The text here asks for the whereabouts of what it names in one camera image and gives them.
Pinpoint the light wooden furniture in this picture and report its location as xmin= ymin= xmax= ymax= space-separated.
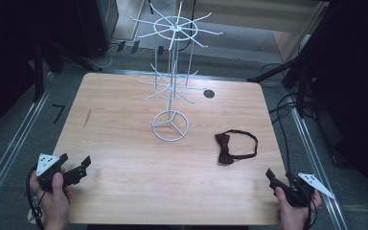
xmin=174 ymin=0 xmax=331 ymax=63

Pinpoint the person's left hand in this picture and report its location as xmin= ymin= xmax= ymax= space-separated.
xmin=30 ymin=172 xmax=73 ymax=230

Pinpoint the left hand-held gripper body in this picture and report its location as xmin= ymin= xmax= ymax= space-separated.
xmin=35 ymin=153 xmax=87 ymax=193

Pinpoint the person's right hand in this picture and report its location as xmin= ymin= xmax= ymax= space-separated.
xmin=274 ymin=187 xmax=323 ymax=230

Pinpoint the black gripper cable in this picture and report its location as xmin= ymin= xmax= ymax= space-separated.
xmin=301 ymin=188 xmax=318 ymax=230
xmin=25 ymin=165 xmax=47 ymax=230

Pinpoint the white floor cable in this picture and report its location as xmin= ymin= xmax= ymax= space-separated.
xmin=86 ymin=43 xmax=119 ymax=70

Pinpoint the white wire display rack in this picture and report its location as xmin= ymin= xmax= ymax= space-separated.
xmin=129 ymin=0 xmax=224 ymax=143

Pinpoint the dark red bow tie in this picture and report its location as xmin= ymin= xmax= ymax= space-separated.
xmin=214 ymin=128 xmax=259 ymax=166

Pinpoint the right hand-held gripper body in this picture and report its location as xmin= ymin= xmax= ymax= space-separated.
xmin=274 ymin=172 xmax=335 ymax=208

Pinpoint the black stand post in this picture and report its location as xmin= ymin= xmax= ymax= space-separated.
xmin=33 ymin=37 xmax=46 ymax=104

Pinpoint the black stand with legs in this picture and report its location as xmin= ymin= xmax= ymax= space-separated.
xmin=246 ymin=30 xmax=314 ymax=120

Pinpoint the aluminium floor rail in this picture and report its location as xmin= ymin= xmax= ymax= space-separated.
xmin=287 ymin=94 xmax=350 ymax=230
xmin=0 ymin=72 xmax=56 ymax=222

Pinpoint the black floor cable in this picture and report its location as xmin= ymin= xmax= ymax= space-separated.
xmin=267 ymin=92 xmax=305 ymax=172

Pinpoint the black cabinet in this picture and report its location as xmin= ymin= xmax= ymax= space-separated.
xmin=75 ymin=0 xmax=120 ymax=59

